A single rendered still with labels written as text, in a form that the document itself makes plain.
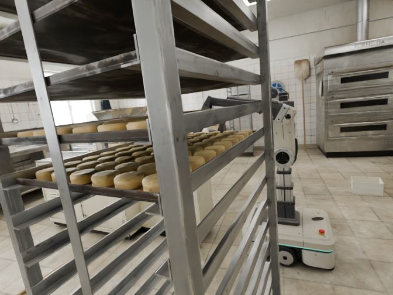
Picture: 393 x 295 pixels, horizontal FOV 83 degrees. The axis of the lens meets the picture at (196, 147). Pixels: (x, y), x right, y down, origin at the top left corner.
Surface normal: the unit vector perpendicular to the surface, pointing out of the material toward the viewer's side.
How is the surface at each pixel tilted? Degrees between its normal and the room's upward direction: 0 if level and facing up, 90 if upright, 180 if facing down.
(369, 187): 90
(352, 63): 90
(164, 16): 90
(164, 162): 90
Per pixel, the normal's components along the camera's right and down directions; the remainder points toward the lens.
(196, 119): 0.88, -0.01
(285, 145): -0.38, 0.39
